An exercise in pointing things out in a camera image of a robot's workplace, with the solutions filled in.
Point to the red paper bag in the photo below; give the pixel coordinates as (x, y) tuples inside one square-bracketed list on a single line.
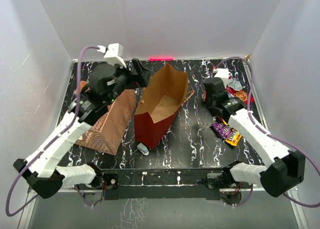
[(159, 105)]

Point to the pink perforated desk organizer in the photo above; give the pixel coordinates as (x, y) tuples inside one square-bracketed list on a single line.
[(107, 133)]

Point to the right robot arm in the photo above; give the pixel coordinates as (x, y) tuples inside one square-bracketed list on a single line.
[(282, 168)]

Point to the red candy bag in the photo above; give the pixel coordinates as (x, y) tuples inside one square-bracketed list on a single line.
[(241, 94)]

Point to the aluminium frame rail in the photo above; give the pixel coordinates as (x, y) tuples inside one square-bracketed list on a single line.
[(293, 193)]

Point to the pink tape strip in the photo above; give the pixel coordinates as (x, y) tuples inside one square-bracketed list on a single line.
[(161, 58)]

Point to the purple M&M's packet outside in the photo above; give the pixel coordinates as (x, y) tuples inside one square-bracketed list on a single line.
[(222, 129)]

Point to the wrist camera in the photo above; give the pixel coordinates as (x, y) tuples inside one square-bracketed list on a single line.
[(222, 73), (113, 54)]

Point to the silver grey candy wrapper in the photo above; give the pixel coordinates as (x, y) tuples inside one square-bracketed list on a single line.
[(234, 84)]

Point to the black front base bar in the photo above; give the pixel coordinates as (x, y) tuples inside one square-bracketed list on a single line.
[(171, 183)]

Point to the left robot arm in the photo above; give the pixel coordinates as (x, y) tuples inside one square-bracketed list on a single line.
[(106, 83)]

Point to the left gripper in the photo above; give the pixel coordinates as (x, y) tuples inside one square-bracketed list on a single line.
[(136, 81)]

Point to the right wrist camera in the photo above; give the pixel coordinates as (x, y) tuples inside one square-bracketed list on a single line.
[(222, 73)]

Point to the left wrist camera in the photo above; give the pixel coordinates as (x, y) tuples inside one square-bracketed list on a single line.
[(113, 54)]

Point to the small blue white stapler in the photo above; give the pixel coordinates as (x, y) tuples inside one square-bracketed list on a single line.
[(143, 149)]

